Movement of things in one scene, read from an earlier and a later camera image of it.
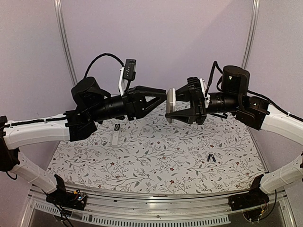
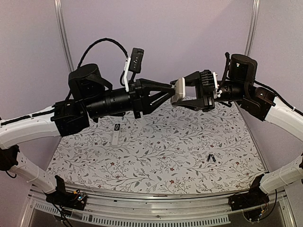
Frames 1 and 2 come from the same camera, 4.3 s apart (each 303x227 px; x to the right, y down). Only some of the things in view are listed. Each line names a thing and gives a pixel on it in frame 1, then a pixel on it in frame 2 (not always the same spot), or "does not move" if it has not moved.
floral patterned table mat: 148,154 does not move
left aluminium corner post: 60,24 does not move
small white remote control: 171,102 to 180,90
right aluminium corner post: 255,9 does not move
